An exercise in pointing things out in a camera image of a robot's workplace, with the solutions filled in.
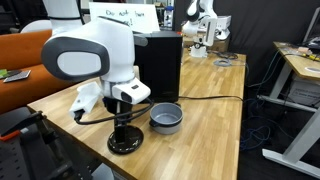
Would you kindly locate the wooden table white frame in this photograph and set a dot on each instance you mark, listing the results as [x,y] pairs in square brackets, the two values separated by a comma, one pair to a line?
[293,61]

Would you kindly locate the black coffee machine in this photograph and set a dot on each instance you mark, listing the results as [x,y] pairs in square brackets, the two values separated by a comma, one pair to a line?
[158,66]

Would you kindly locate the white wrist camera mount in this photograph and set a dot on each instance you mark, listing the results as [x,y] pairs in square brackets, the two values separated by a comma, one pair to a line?
[85,98]

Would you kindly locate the white bottle blue cap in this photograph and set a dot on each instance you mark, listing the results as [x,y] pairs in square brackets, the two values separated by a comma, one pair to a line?
[168,16]

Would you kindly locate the black perforated metal cart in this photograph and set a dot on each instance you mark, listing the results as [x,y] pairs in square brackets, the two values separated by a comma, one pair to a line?
[20,161]

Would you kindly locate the dark flat tablet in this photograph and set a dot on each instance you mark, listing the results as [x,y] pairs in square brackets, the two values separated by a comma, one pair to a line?
[17,76]

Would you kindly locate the white handwritten whiteboard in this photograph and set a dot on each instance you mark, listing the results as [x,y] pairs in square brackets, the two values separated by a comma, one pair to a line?
[146,20]

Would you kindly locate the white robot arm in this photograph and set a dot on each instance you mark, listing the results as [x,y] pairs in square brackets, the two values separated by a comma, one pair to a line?
[100,43]

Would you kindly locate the white box under table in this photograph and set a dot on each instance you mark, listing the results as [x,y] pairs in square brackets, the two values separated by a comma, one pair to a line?
[303,91]

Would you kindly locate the black round pot lid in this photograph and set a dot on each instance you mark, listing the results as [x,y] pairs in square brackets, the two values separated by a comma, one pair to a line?
[134,145]

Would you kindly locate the small grey pot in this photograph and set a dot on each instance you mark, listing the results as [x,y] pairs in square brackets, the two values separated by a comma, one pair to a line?
[166,125]

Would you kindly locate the grey tape roll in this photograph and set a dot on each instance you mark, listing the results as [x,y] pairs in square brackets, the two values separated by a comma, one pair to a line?
[222,62]

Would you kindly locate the orange sofa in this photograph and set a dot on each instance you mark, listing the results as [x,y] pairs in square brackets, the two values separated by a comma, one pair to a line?
[23,88]

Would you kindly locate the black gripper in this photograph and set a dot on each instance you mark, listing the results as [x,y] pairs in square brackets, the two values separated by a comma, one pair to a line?
[120,108]

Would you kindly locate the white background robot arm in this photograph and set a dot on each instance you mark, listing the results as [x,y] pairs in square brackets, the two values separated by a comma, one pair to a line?
[208,30]

